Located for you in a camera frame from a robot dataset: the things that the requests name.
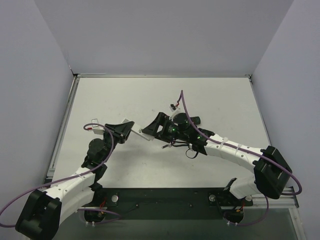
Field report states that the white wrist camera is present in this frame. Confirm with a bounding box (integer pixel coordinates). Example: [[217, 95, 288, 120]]
[[169, 102, 181, 121], [90, 118, 105, 136]]

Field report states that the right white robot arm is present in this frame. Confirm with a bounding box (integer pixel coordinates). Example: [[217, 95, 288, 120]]
[[141, 112, 292, 199]]

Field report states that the aluminium front rail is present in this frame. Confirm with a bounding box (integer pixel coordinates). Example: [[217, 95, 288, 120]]
[[29, 187, 300, 210]]

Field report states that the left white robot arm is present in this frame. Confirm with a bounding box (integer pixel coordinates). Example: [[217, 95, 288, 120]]
[[14, 120, 147, 240]]

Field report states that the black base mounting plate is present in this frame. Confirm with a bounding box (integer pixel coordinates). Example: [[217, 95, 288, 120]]
[[84, 187, 253, 221]]

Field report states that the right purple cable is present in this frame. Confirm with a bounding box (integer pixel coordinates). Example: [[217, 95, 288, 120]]
[[179, 89, 303, 227]]

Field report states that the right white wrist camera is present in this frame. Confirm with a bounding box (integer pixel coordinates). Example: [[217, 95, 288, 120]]
[[169, 102, 181, 121]]

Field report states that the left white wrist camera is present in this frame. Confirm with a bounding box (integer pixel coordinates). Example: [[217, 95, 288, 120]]
[[90, 118, 105, 136]]

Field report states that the black tv remote control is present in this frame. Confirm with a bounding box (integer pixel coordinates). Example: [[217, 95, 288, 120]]
[[190, 116, 201, 126]]

